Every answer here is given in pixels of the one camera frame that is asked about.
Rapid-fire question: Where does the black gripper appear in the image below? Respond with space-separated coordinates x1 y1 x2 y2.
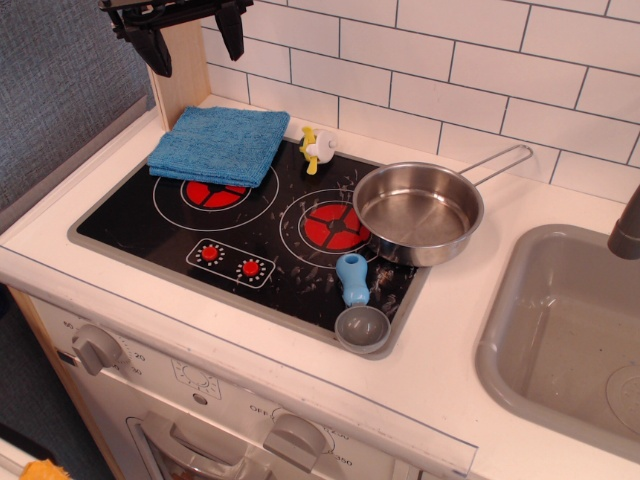
98 0 254 77

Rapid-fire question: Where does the blue grey toy ladle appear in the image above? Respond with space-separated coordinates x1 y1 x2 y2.
334 253 391 355

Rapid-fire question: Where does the left red stove knob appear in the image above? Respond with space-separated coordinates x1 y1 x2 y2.
200 245 220 263

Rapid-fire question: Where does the red stove knob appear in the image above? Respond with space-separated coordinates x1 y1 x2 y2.
241 260 262 278
200 245 220 263

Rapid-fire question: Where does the right red stove knob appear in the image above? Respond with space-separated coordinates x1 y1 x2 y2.
241 260 262 278

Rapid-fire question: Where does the blue folded cloth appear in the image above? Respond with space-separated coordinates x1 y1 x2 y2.
147 107 290 188

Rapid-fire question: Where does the yellow white toy whisk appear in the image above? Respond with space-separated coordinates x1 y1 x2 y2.
299 126 338 175

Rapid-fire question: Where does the black toy stovetop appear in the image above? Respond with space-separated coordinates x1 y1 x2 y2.
68 141 429 344

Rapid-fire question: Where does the stainless steel pan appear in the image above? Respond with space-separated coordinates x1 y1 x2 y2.
352 144 534 267

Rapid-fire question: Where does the grey left oven knob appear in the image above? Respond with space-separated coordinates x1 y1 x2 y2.
72 325 122 376

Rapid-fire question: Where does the grey oven knob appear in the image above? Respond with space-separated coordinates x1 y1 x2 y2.
72 325 122 376
263 414 328 473

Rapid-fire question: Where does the white toy oven front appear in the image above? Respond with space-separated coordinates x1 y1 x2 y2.
33 300 420 479

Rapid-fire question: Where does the grey right oven knob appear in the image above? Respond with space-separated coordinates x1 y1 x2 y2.
263 414 328 473

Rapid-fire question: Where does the orange object at corner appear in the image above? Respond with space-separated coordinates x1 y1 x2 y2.
19 460 71 480

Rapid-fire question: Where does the grey sink basin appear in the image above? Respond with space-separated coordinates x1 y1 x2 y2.
476 224 639 462

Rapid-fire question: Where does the grey faucet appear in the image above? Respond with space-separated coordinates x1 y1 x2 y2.
607 187 640 260

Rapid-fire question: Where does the wooden side post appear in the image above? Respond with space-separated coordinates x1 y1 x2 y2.
148 20 211 132

